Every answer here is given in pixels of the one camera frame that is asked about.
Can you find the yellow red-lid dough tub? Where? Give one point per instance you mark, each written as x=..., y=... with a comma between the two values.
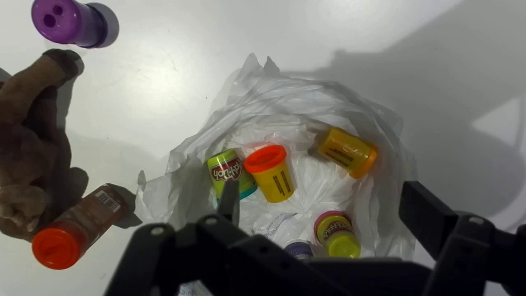
x=271, y=171

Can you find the white plastic bag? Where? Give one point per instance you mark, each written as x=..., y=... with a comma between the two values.
x=263, y=106

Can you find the purple cap shaker bottle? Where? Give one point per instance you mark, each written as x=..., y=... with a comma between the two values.
x=74, y=22

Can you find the green teal-lid dough tub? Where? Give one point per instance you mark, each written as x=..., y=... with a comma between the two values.
x=227, y=166

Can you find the brown orange-cap spice bottle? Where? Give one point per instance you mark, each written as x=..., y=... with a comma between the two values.
x=61, y=244

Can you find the yellow-green lid dough tub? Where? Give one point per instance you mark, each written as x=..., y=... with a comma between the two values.
x=333, y=231

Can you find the brown plush moose toy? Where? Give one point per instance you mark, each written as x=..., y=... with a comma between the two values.
x=36, y=178

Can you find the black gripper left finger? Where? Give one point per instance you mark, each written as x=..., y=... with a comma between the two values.
x=228, y=204

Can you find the white jar blue lid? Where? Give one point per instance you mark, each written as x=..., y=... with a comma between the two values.
x=299, y=250

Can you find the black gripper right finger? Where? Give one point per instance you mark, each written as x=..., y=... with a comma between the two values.
x=425, y=216

